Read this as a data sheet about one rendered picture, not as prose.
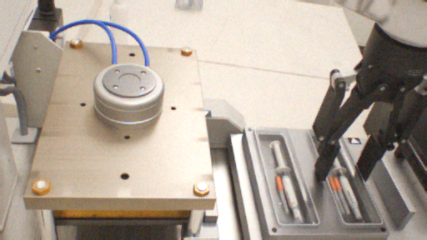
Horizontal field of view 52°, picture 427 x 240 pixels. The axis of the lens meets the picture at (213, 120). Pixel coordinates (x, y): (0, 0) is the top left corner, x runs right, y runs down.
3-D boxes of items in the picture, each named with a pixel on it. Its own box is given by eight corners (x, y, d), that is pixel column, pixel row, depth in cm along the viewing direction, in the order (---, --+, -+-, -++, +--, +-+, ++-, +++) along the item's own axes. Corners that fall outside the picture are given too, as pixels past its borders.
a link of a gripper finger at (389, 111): (383, 67, 54) (394, 65, 54) (374, 132, 61) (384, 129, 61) (396, 87, 51) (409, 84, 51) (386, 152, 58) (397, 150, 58)
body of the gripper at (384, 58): (386, 47, 45) (355, 116, 51) (461, 52, 46) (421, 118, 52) (361, 12, 50) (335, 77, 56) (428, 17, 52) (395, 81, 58)
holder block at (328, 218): (264, 246, 56) (269, 234, 54) (241, 137, 71) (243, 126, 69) (383, 244, 59) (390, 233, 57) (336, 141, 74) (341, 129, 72)
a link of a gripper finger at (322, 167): (341, 147, 57) (336, 146, 57) (324, 181, 62) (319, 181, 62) (334, 131, 60) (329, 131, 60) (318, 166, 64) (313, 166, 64)
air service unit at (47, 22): (30, 107, 68) (16, 23, 59) (47, 56, 79) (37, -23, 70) (65, 109, 69) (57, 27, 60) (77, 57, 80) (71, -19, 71)
